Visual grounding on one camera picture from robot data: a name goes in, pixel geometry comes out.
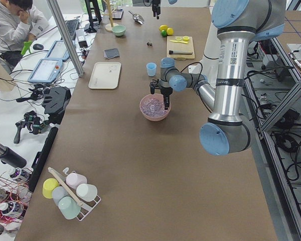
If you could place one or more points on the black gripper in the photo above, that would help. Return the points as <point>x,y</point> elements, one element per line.
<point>155,5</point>
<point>165,91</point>

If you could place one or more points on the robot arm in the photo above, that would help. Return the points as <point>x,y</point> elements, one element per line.
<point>238,23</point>

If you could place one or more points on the clear ice cubes pile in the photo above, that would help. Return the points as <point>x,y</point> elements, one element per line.
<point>153,107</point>

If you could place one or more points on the steel ice scoop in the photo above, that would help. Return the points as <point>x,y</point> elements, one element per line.
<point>137,18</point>

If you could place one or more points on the light blue cup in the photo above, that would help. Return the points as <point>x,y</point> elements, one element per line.
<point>151,69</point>

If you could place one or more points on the white cup on rack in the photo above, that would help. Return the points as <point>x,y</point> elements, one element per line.
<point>87,192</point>

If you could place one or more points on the pink cup on rack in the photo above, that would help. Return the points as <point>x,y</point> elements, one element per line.
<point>73,180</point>

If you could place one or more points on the white cup rack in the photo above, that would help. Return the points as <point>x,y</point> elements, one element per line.
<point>86,207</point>

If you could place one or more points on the grey cup on rack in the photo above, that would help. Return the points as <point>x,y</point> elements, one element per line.
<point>58,193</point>

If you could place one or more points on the yellow cup on rack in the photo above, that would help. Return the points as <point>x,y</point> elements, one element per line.
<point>48,186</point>

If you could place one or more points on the mint cup on rack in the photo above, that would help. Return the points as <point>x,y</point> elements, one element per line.
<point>68,207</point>

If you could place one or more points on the yellow lemon outer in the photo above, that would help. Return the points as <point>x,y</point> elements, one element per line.
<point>163,28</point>

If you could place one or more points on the pink bowl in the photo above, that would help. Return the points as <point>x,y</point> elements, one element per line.
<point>156,96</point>

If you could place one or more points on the green lime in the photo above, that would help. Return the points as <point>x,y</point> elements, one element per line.
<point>163,33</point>

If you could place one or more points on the yellow lemon near board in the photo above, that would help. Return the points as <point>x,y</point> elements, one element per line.
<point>170,31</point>

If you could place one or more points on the bamboo cutting board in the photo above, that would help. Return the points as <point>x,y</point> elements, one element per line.
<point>180,47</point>

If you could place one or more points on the lemon half upper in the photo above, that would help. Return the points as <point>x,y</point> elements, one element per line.
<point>186,38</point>

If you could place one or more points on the yellow plastic knife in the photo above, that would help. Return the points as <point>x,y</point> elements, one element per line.
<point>178,41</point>

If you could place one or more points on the steel muddler black tip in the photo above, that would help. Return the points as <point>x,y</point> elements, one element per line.
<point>172,52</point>

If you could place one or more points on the mint green bowl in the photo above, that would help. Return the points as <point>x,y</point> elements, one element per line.
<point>119,30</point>

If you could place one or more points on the wooden glass stand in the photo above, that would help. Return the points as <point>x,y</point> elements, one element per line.
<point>109,13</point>

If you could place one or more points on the grey folded cloth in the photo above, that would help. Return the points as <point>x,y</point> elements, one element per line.
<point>111,53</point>

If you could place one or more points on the cream rabbit tray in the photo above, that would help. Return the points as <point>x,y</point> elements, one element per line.
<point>105,75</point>

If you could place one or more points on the black keyboard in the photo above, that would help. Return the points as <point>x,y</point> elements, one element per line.
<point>72,26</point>

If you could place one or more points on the blue teach pendant far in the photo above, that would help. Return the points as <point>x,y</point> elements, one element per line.
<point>58,50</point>

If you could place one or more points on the blue teach pendant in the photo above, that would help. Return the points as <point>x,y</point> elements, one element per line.
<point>58,50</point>
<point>46,70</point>

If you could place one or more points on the blue teach pendant near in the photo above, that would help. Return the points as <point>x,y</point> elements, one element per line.
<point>46,70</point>

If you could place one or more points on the computer mouse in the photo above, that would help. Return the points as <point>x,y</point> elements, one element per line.
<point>38,47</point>

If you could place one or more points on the seated person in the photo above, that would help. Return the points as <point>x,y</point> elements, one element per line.
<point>20,21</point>

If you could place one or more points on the black thermos bottle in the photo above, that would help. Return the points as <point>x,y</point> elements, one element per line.
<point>8,156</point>

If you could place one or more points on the aluminium frame post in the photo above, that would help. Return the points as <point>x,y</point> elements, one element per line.
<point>58,17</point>

